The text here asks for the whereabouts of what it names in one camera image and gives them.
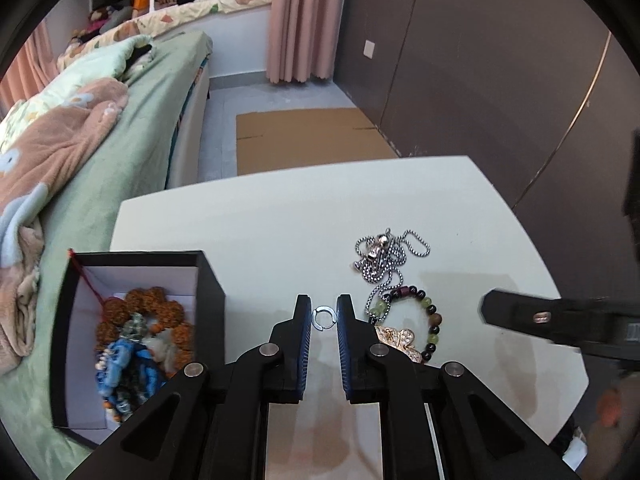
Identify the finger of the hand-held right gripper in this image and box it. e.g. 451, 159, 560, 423
479, 287, 587, 347

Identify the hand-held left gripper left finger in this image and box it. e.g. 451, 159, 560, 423
70, 294, 314, 480

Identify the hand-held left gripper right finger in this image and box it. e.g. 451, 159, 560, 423
336, 293, 581, 480

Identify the gold butterfly brooch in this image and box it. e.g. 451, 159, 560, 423
374, 324, 424, 364

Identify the multicolour bead bracelet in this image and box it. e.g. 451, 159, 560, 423
372, 284, 444, 365

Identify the silver chain necklace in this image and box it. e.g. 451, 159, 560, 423
353, 227, 432, 324

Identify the brown bead bracelet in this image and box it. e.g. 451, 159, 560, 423
95, 287, 196, 377

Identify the grey-green stone bracelet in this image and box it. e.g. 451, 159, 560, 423
120, 312, 152, 344

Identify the black jewelry box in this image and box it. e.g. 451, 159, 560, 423
50, 249, 227, 450

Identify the blue bead bracelet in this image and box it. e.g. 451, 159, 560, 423
95, 337, 168, 412

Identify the red string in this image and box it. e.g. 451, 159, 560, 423
69, 248, 109, 312

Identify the person's right hand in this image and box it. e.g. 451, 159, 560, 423
587, 374, 640, 457

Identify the flat cardboard sheet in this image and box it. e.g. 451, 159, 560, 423
236, 107, 399, 177

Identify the bed with green sheet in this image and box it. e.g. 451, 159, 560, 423
0, 30, 214, 461

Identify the pink printed blanket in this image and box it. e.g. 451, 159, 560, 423
0, 77, 132, 374

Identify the pink curtain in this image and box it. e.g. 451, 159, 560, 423
0, 20, 59, 111
265, 0, 352, 85

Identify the black cloth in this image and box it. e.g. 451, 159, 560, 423
125, 42, 154, 69

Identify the pale green quilt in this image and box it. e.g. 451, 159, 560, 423
0, 35, 154, 137

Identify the floral window seat mat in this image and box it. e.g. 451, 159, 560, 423
57, 0, 275, 69

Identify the heap of stuffed toys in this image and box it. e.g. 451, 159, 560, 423
75, 5, 132, 42

